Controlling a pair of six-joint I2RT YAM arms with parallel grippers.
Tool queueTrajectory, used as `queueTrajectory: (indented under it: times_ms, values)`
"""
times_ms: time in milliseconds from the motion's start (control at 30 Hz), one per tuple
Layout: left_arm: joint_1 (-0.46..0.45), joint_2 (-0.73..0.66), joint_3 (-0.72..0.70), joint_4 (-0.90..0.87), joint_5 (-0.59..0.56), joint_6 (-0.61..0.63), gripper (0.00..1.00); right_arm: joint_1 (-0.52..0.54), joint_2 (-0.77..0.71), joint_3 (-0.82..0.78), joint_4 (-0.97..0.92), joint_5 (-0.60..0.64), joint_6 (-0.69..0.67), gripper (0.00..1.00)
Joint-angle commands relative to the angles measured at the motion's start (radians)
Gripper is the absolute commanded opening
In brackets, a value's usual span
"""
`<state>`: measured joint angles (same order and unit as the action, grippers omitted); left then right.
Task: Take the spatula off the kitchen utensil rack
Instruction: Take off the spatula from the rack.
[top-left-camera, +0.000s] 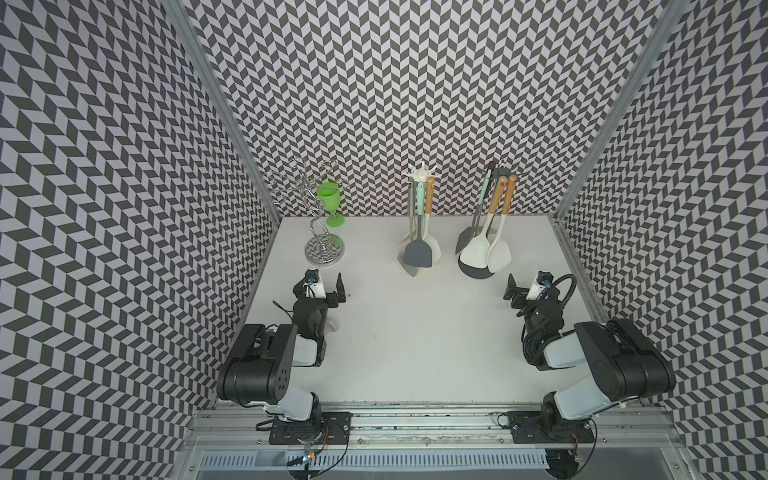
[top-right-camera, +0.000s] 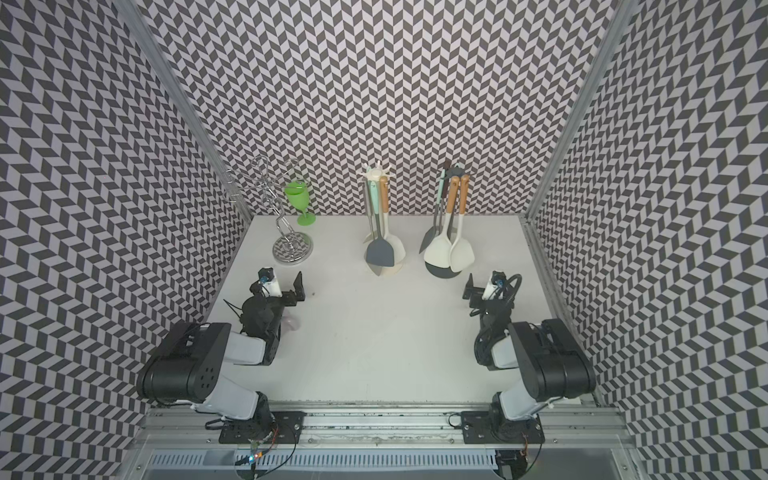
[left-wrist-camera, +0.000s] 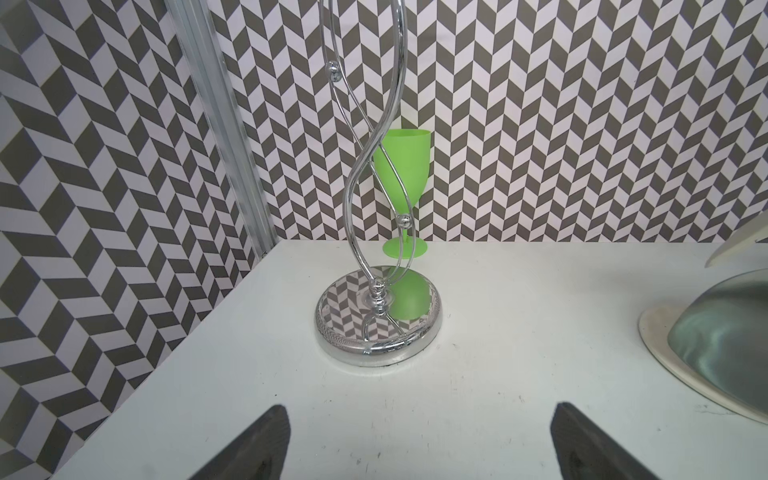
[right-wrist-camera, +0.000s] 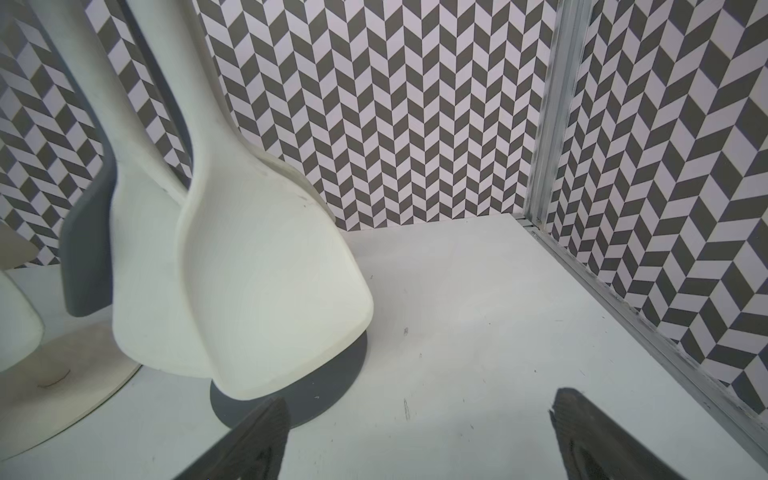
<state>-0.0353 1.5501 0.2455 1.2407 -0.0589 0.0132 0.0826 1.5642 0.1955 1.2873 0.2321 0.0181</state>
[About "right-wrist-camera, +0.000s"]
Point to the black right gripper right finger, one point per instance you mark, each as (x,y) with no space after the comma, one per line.
(594,446)

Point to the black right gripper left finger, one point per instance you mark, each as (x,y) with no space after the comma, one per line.
(254,449)

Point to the white spatula wooden handle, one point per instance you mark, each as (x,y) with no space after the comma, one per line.
(151,324)
(272,287)

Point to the dark grey utensil rack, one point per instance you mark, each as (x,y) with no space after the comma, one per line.
(308,397)

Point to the cream utensil rack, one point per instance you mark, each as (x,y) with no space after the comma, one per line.
(60,384)

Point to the grey spoon spatula brown handle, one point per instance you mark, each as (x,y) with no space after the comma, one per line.
(84,246)

